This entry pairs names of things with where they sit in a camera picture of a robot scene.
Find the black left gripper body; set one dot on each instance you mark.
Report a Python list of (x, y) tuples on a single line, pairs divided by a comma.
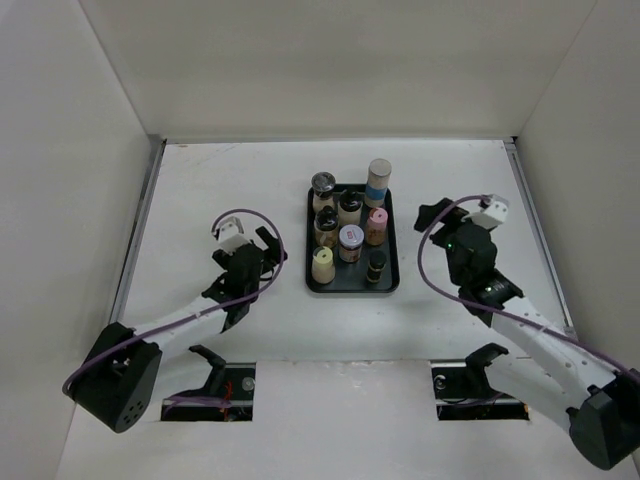
[(222, 257)]

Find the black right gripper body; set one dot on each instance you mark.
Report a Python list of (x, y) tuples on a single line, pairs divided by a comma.
[(445, 238)]

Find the pink-lid spice bottle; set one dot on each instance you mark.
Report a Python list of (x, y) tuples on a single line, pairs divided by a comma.
[(375, 231)]

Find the black-cap brown spice bottle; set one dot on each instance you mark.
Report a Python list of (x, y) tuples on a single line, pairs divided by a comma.
[(326, 227)]

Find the yellow-lid cream bottle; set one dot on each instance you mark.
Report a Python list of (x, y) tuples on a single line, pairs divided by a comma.
[(322, 267)]

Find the tall blue-band silver-lid bottle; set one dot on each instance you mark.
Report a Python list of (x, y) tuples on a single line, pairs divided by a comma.
[(379, 172)]

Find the small dark pepper bottle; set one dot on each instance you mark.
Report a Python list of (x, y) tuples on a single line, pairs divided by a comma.
[(376, 265)]

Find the black-cap white powder bottle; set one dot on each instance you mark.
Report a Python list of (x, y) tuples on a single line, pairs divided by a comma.
[(349, 208)]

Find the red-label wide jar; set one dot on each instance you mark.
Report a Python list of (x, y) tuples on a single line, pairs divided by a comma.
[(351, 238)]

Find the chrome-top grinder bottle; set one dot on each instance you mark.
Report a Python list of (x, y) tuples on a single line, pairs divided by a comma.
[(323, 185)]

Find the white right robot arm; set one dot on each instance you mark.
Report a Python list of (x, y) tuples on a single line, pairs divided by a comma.
[(589, 395)]

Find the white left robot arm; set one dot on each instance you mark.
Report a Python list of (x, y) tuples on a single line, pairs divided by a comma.
[(116, 381)]

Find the black rectangular tray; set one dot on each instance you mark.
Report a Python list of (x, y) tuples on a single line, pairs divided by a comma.
[(351, 278)]

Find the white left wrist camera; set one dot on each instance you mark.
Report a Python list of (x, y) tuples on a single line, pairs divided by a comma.
[(229, 234)]

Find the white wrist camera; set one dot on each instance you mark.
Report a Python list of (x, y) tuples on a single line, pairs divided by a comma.
[(229, 234), (493, 212)]

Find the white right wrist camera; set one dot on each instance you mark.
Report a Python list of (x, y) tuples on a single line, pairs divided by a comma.
[(493, 212)]

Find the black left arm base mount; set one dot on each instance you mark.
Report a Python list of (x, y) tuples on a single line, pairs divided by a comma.
[(227, 394)]

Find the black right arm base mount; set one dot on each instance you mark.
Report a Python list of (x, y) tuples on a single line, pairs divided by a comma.
[(462, 391)]

